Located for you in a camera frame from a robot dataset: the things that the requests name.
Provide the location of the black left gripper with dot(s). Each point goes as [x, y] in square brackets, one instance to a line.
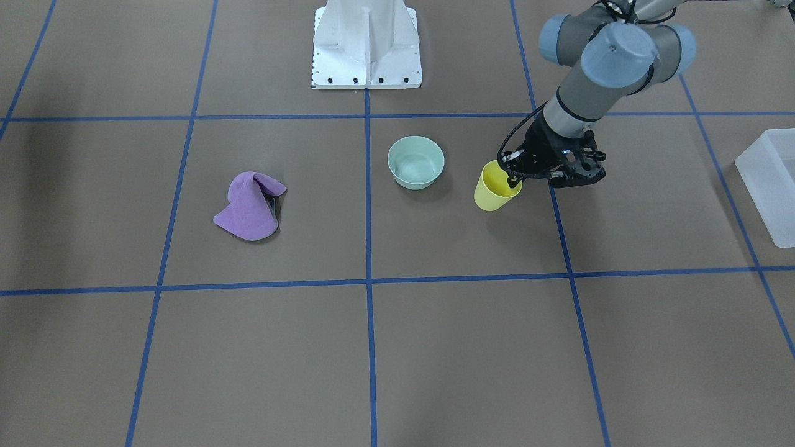
[539, 147]

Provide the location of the yellow plastic cup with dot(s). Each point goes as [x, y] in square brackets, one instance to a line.
[491, 190]

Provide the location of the mint green bowl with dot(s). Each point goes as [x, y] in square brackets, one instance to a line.
[415, 162]

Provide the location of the purple cloth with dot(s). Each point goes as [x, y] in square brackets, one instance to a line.
[251, 210]

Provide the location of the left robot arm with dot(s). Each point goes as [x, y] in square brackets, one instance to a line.
[612, 50]

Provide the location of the clear plastic storage box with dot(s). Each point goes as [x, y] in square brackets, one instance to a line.
[766, 167]

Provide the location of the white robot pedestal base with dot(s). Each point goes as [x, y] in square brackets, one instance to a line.
[366, 45]

